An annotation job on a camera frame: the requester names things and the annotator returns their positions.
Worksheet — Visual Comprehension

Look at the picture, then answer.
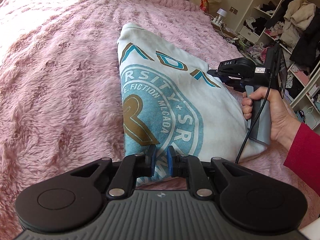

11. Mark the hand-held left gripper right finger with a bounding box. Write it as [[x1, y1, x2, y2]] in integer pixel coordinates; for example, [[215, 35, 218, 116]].
[[167, 145, 253, 197]]

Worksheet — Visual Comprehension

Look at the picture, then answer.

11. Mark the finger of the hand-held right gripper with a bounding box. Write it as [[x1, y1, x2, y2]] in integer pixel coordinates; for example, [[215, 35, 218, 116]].
[[207, 69, 227, 81]]

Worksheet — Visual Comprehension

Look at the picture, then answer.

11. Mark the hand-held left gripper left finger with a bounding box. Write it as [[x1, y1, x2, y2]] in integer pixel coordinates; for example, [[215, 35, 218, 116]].
[[67, 145, 157, 197]]

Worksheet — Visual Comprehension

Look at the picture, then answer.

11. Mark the white printed sweatshirt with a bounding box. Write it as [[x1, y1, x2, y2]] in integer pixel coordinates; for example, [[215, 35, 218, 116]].
[[117, 23, 266, 187]]

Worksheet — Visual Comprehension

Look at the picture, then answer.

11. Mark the person's right forearm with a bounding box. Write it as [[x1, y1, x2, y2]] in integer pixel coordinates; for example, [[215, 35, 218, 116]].
[[283, 122, 320, 193]]

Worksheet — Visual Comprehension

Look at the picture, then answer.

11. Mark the pile of pink clothes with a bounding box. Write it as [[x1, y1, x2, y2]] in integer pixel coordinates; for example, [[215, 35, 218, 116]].
[[246, 44, 269, 63]]

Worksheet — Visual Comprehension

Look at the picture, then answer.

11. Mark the person's right hand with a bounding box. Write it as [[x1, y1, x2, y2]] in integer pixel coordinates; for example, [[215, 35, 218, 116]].
[[241, 88, 304, 143]]

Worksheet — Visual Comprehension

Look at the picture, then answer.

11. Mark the white open wardrobe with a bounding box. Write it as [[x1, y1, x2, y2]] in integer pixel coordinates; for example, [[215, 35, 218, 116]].
[[237, 0, 320, 120]]

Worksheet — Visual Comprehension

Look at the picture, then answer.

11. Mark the black long coat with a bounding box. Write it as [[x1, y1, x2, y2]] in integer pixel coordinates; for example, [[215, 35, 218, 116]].
[[289, 17, 320, 66]]

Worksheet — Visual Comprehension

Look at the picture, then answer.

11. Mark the beige padded coat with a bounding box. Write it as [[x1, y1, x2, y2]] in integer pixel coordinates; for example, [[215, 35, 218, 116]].
[[283, 0, 317, 26]]

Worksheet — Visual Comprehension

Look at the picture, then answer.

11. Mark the pink fluffy blanket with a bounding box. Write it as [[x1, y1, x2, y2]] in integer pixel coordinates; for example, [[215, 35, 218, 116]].
[[0, 0, 315, 230]]

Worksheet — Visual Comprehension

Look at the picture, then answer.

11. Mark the black cable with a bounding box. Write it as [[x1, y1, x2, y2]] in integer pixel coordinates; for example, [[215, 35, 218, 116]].
[[235, 44, 281, 164]]

